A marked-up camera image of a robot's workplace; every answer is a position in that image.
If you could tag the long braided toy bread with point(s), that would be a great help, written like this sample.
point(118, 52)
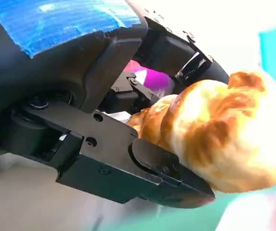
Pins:
point(224, 134)

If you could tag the pink purple screen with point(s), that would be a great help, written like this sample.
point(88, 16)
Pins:
point(154, 78)

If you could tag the green cutting mat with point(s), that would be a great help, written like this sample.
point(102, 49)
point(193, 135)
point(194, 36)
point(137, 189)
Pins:
point(275, 48)

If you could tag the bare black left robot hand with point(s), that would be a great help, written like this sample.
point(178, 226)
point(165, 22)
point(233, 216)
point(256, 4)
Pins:
point(43, 84)

